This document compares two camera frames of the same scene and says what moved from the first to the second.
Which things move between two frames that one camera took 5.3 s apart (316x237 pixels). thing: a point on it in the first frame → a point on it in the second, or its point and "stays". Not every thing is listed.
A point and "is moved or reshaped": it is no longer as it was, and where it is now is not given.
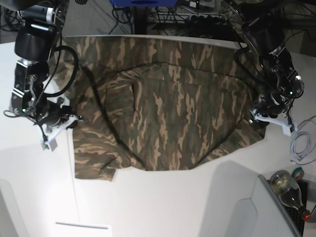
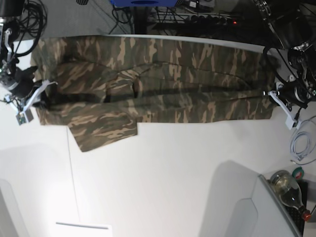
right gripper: x=271 y=104 → x=296 y=92
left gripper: x=52 y=113 → x=26 y=85
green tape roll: x=298 y=173 stays
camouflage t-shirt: x=144 y=104 is moved or reshaped
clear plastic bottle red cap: x=290 y=191 stays
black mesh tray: x=296 y=215 stays
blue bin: x=144 y=3 stays
